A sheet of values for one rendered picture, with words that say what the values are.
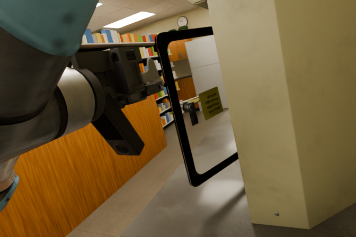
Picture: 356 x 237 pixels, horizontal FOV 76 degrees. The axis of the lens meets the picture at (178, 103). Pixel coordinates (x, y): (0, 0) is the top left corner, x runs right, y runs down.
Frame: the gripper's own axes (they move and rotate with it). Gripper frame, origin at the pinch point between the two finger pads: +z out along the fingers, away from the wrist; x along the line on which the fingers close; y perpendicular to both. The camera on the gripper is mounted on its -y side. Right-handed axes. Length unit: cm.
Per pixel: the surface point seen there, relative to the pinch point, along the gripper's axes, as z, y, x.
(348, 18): 15.4, 3.8, -35.2
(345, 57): 14.0, -3.2, -33.6
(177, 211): 5.8, -33.7, 7.2
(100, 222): 98, -127, 159
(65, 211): 84, -106, 182
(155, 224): 0.7, -33.7, 10.9
